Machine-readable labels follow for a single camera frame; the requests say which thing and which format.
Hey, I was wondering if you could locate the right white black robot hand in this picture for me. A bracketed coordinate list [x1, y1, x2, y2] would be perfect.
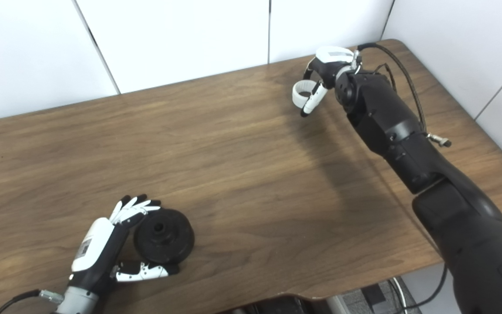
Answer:
[300, 46, 360, 117]

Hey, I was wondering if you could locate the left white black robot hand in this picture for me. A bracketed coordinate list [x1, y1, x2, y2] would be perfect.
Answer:
[68, 194, 181, 297]

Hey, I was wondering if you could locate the white ring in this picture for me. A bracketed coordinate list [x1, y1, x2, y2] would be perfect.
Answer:
[292, 80, 321, 109]

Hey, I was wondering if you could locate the round black part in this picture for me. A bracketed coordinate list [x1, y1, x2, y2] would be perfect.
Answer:
[133, 208, 195, 265]

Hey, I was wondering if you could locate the black robot torso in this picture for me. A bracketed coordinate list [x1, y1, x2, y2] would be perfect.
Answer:
[229, 294, 334, 314]

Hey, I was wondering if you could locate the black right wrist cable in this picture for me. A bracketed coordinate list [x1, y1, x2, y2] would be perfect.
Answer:
[358, 42, 452, 147]

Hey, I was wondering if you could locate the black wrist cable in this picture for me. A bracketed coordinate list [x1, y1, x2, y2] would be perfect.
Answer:
[358, 42, 452, 147]
[0, 289, 65, 314]

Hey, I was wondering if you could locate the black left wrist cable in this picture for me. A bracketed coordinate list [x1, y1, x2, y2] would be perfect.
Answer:
[0, 289, 65, 314]

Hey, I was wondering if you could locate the black cable under table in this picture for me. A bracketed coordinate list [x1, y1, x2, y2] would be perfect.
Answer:
[386, 262, 448, 314]

